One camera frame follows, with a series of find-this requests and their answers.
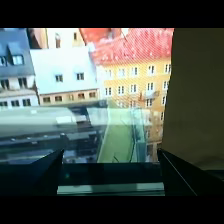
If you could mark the brown garment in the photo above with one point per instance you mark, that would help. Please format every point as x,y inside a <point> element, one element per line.
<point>196,100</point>

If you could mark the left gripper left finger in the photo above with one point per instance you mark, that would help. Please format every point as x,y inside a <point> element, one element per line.
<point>30,176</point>

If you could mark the silver frame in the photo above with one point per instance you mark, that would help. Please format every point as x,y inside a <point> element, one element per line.
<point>110,189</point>

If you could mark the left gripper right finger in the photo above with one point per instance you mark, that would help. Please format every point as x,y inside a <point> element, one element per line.
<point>190,180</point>

